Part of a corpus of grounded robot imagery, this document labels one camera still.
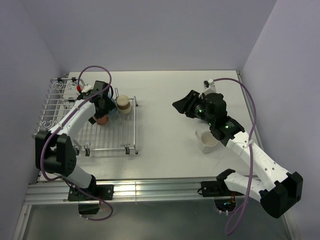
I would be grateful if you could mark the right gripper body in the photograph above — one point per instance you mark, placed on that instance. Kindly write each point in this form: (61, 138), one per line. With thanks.
(197, 108)

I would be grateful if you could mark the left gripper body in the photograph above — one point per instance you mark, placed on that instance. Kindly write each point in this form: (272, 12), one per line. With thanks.
(108, 106)

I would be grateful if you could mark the pink mug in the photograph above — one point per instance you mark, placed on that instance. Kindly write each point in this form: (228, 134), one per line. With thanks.
(103, 120)

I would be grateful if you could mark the blue cup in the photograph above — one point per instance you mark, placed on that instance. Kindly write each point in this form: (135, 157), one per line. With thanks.
(114, 107)

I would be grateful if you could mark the steel cup brown base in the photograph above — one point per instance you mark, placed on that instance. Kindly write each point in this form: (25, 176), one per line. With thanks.
(123, 105)

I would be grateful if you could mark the white mug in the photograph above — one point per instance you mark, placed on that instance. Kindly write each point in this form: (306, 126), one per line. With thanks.
(206, 141)

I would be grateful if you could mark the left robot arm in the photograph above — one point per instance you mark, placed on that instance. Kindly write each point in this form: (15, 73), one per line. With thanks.
(54, 148)

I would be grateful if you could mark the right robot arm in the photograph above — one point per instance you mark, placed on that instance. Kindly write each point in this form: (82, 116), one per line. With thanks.
(277, 189)

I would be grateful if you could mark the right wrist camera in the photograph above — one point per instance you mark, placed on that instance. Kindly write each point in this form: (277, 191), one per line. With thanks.
(209, 87)

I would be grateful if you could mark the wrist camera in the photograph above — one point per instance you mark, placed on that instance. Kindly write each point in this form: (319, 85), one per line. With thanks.
(84, 89)
(209, 87)

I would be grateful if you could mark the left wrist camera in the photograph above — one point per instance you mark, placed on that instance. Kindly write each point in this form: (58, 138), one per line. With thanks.
(84, 89)

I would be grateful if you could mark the metal wire dish rack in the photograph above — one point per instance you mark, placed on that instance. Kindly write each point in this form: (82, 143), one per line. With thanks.
(113, 132)

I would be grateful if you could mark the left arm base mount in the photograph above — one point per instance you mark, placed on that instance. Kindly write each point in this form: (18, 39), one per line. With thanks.
(89, 204)

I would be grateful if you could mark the aluminium rail frame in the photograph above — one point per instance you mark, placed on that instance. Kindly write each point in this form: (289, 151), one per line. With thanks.
(168, 166)

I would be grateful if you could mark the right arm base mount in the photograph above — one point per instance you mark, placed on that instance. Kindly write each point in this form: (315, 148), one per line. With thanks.
(224, 200)

